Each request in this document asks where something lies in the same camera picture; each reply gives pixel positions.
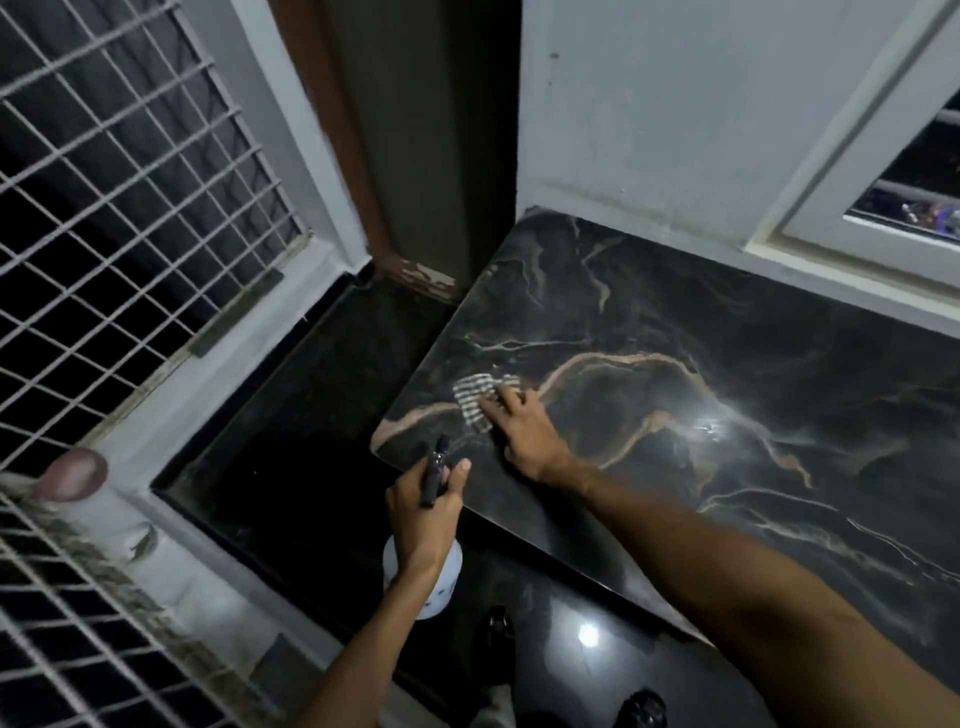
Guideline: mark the person's right hand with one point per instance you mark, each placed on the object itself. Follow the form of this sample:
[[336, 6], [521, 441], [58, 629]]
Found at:
[[532, 439]]

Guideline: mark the person's left hand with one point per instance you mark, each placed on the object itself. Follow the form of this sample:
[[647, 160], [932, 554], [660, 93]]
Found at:
[[424, 525]]

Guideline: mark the white spray bottle black trigger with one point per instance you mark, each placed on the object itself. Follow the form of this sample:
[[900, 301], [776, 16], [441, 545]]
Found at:
[[442, 592]]

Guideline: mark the checked wiping cloth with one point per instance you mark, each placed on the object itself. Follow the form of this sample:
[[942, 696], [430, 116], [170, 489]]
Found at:
[[472, 397]]

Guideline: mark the person's right forearm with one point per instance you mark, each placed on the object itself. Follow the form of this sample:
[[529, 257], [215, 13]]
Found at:
[[750, 570]]

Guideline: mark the person's left forearm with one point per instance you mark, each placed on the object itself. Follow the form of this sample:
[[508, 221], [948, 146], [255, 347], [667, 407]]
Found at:
[[367, 652]]

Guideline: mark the person's left black shoe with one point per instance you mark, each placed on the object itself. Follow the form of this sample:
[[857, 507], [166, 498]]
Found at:
[[500, 631]]

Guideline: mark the person's black shoe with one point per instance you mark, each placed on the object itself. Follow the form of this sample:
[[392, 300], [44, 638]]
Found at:
[[641, 711], [500, 631]]

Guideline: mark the person's pale garment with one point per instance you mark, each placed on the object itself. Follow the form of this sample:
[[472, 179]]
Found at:
[[495, 709]]

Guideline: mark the person's right black shoe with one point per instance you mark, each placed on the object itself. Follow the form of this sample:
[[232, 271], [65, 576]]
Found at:
[[641, 711]]

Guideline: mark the black marble table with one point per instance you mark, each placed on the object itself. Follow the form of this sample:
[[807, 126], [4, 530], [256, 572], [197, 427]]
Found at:
[[750, 337]]

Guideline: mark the white mesh railing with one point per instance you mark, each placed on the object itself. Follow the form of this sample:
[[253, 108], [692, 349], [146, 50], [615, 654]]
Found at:
[[112, 600]]

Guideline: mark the white window with mesh grille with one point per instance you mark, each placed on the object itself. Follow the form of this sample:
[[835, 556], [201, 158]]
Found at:
[[315, 187]]

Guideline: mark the pink round object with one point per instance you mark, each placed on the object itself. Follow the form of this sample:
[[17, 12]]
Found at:
[[71, 476]]

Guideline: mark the white window with bar grille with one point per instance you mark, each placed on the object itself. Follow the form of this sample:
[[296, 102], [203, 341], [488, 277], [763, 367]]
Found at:
[[825, 210]]

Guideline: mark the dark door with brown frame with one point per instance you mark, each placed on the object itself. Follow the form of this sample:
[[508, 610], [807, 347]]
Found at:
[[420, 150]]

